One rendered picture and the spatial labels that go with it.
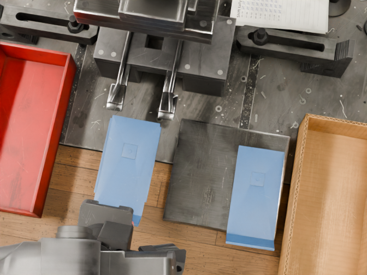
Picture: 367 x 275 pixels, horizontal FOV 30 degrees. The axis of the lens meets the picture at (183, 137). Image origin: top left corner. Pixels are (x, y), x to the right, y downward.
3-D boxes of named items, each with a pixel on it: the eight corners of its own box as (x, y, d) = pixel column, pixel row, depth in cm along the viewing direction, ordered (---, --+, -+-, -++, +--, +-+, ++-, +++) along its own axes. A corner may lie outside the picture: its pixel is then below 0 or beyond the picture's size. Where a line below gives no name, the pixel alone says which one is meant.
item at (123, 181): (89, 219, 95) (87, 216, 92) (113, 115, 99) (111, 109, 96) (138, 229, 95) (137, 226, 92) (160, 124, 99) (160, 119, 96)
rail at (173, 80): (169, 97, 102) (168, 91, 100) (184, 16, 106) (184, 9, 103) (172, 97, 102) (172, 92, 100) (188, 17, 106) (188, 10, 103)
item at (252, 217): (224, 245, 101) (225, 243, 98) (238, 145, 105) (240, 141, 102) (271, 252, 101) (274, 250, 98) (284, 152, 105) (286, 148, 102)
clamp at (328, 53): (232, 61, 111) (236, 37, 101) (236, 42, 111) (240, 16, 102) (324, 77, 110) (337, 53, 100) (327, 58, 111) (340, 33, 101)
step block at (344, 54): (300, 71, 110) (309, 50, 101) (302, 54, 111) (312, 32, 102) (340, 78, 110) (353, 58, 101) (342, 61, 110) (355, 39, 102)
